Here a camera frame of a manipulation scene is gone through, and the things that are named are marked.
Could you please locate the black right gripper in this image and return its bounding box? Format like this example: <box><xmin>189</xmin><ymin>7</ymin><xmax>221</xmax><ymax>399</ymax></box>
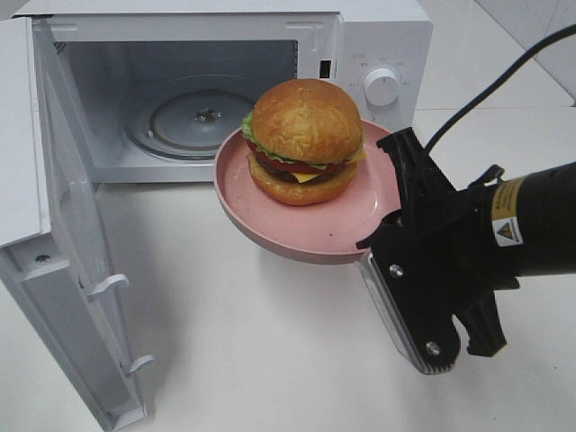
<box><xmin>357</xmin><ymin>128</ymin><xmax>520</xmax><ymax>357</ymax></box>

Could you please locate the pink round plate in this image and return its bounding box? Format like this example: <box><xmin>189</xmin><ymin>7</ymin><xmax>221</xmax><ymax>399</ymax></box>
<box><xmin>213</xmin><ymin>121</ymin><xmax>400</xmax><ymax>265</ymax></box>

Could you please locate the burger with lettuce and cheese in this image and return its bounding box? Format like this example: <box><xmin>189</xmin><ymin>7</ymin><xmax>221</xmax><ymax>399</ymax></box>
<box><xmin>241</xmin><ymin>78</ymin><xmax>365</xmax><ymax>206</ymax></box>

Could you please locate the white microwave door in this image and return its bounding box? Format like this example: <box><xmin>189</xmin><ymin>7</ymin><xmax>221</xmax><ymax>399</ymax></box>
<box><xmin>1</xmin><ymin>17</ymin><xmax>153</xmax><ymax>431</ymax></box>

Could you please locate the upper white power knob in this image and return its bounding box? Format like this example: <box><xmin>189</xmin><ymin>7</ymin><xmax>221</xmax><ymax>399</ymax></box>
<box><xmin>364</xmin><ymin>65</ymin><xmax>401</xmax><ymax>107</ymax></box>

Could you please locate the white microwave oven body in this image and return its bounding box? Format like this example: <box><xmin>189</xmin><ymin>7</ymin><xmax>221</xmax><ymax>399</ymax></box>
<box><xmin>11</xmin><ymin>1</ymin><xmax>433</xmax><ymax>184</ymax></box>

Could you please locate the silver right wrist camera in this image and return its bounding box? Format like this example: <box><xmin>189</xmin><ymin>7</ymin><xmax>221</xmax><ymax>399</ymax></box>
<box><xmin>358</xmin><ymin>251</ymin><xmax>461</xmax><ymax>375</ymax></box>

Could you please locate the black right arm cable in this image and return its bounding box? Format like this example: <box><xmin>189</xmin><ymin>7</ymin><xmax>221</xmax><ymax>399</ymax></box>
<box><xmin>422</xmin><ymin>20</ymin><xmax>576</xmax><ymax>190</ymax></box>

